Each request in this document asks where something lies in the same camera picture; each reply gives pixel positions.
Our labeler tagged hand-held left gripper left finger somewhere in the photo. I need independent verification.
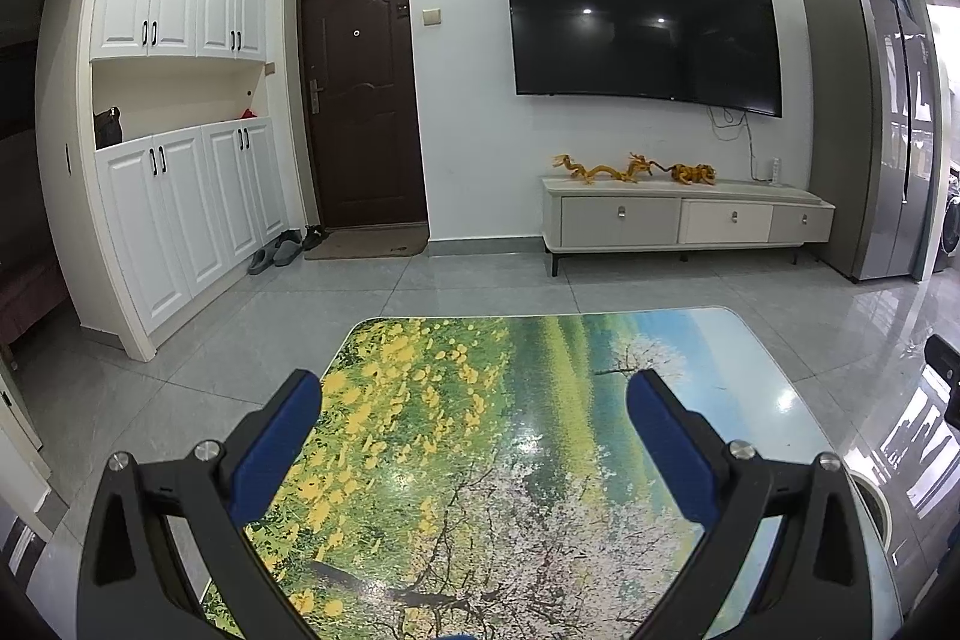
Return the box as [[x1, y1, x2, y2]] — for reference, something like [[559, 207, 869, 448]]
[[77, 368, 323, 640]]

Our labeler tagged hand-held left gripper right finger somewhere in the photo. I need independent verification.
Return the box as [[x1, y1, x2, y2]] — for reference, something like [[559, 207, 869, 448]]
[[626, 368, 875, 640]]

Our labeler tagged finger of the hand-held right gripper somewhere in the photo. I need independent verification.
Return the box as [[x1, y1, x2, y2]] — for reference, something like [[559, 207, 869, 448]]
[[924, 334, 960, 431]]

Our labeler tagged white round bin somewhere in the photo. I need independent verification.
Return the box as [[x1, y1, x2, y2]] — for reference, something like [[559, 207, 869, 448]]
[[851, 471, 905, 566]]

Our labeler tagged washing machine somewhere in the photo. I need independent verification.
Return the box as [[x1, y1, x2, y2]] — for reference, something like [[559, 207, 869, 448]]
[[934, 164, 960, 274]]

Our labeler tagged brown doormat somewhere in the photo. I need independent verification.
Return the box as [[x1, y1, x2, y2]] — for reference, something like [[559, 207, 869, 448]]
[[304, 225, 430, 261]]

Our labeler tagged silver refrigerator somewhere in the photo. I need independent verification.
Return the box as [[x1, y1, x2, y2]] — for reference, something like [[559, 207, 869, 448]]
[[802, 0, 942, 285]]

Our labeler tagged white television stand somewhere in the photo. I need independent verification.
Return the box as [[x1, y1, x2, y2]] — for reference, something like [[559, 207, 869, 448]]
[[541, 173, 836, 277]]

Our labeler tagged white tall cabinet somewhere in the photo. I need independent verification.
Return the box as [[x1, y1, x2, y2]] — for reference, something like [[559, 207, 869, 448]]
[[88, 0, 290, 341]]

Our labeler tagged dark red bed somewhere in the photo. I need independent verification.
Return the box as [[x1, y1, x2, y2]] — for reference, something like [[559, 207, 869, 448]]
[[0, 250, 76, 348]]

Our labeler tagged short golden dragon ornament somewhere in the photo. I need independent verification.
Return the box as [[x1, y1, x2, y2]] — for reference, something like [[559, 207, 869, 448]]
[[626, 152, 676, 184]]

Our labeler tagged long golden dragon ornament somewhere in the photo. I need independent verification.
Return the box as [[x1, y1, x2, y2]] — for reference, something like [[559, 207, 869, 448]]
[[551, 154, 627, 185]]

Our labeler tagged dark brown door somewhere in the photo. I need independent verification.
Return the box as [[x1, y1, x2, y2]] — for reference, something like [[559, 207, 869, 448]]
[[296, 0, 430, 230]]

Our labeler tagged black bag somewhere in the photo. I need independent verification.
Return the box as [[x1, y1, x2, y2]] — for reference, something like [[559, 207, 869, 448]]
[[94, 106, 122, 150]]

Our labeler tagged black television cable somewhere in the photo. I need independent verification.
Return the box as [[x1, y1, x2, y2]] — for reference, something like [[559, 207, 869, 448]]
[[709, 104, 758, 180]]

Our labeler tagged black wall television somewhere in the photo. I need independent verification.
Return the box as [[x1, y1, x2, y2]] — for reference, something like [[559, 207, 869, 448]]
[[501, 0, 785, 120]]

